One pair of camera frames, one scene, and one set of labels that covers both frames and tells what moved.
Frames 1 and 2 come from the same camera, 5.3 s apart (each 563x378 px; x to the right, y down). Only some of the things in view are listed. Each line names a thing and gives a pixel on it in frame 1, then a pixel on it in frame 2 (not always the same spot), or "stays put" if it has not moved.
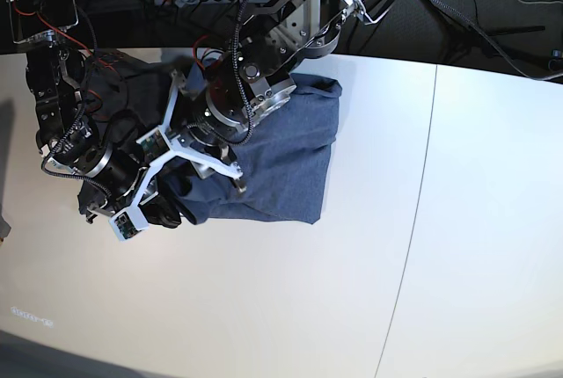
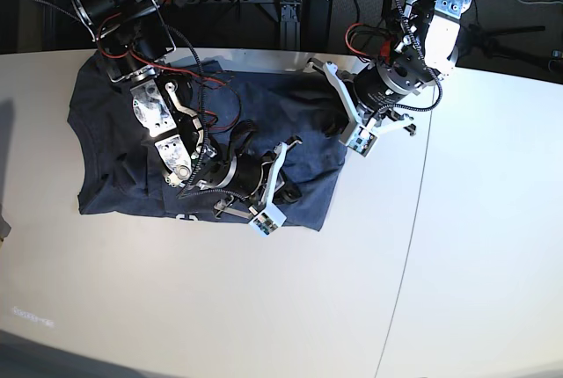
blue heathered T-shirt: (132, 130) stays put
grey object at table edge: (4, 228) stays put
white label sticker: (47, 323) stays put
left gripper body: (186, 150) to (335, 120)
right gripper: (149, 173) to (287, 192)
